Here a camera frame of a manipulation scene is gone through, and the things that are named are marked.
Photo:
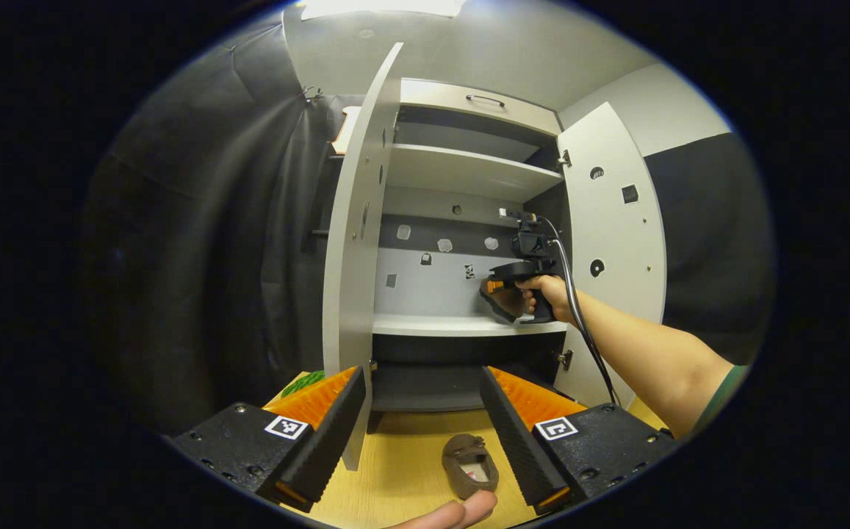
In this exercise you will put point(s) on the white cabinet door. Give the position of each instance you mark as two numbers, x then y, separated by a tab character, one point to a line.
619	228
351	294

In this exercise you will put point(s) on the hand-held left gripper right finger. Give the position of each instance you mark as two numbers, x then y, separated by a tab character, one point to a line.
520	448

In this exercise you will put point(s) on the small black clip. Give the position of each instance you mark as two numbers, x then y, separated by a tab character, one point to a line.
312	92

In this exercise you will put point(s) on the white shoe cabinet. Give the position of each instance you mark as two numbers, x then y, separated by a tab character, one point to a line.
461	173

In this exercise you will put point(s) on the black backdrop cloth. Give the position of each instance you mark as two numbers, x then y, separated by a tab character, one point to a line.
211	257

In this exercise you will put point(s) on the watermelon slice toy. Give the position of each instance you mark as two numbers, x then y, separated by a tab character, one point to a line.
303	383

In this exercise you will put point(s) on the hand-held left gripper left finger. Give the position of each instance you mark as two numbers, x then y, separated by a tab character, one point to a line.
325	455

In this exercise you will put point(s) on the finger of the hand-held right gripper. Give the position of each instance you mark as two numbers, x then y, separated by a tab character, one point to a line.
495	285

